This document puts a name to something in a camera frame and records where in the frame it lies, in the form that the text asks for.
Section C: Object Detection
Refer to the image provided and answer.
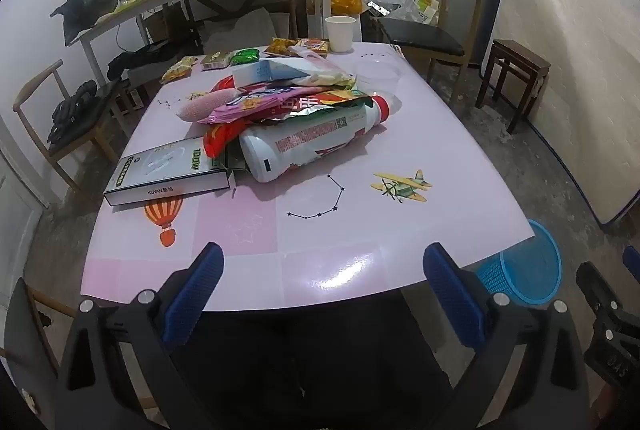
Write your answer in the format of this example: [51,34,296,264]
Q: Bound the orange plastic bag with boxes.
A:
[331,0,364,18]

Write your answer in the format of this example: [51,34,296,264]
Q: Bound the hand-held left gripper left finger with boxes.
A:
[57,242,225,430]

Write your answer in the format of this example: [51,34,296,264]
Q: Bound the pink fuzzy pouch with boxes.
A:
[176,90,242,123]

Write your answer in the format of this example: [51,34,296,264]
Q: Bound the blue mesh waste basket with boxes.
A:
[475,219,563,307]

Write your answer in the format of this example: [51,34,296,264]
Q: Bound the black clothes under desk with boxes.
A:
[106,41,187,81]

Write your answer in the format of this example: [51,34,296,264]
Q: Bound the white bottle with red cap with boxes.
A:
[239,94,402,183]

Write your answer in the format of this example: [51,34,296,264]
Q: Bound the yellow snack packet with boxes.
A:
[160,57,199,85]

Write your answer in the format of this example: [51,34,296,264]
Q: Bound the green snack packet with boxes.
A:
[231,48,261,67]

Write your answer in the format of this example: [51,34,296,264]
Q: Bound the white mattress with blue edge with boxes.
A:
[480,0,640,227]

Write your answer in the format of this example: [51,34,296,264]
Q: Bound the pale yellow snack bag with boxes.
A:
[290,52,359,91]

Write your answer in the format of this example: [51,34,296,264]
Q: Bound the grey flat box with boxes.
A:
[103,137,237,209]

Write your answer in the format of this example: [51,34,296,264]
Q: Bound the white and blue carton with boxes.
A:
[231,60,326,89]

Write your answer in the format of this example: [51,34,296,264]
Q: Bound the black clothes on chair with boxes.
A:
[47,80,99,144]

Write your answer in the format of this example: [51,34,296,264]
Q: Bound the white plastic bag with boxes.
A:
[399,0,442,26]

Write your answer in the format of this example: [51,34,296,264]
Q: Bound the black bag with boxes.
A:
[50,0,129,45]

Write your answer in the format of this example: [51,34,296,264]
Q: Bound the clear plastic cup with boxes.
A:
[354,60,404,96]

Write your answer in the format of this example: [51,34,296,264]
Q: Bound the pink chip bag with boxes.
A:
[197,90,301,127]

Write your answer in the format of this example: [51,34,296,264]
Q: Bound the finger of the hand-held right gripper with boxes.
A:
[622,245,640,283]
[576,261,623,315]

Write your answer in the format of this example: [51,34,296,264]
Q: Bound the white paper cup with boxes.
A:
[325,16,357,54]

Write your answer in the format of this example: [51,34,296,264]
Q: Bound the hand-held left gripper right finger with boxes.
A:
[422,242,593,430]

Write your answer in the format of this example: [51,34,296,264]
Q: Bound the dark wooden stool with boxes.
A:
[475,39,552,134]

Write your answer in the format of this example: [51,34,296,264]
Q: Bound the green chip bag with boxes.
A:
[204,87,379,159]

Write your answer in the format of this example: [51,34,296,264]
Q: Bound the wooden chair with black seat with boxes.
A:
[377,0,485,106]

